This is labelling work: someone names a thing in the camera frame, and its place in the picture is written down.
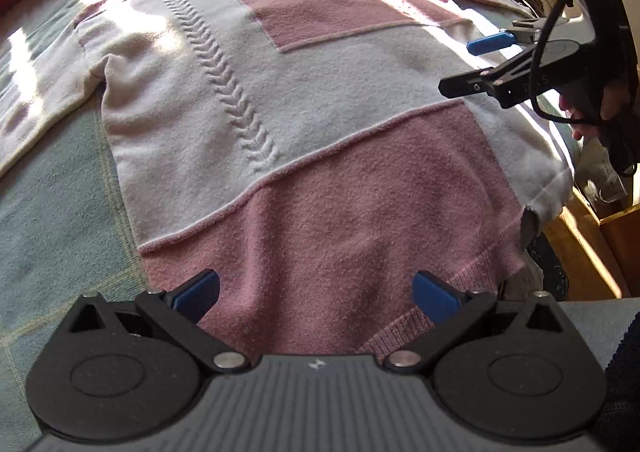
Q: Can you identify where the pink and white sweater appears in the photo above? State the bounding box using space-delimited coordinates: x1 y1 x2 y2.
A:
1 0 573 357

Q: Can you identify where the person's right hand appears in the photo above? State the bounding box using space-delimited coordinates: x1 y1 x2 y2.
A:
558 78 633 141

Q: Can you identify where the green plaid bed blanket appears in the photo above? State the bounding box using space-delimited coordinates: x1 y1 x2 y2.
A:
1 0 574 451

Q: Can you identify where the wooden side cabinet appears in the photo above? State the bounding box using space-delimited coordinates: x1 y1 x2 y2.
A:
544 189 639 302

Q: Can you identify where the black cable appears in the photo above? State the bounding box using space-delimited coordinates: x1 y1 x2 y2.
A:
529 0 609 127

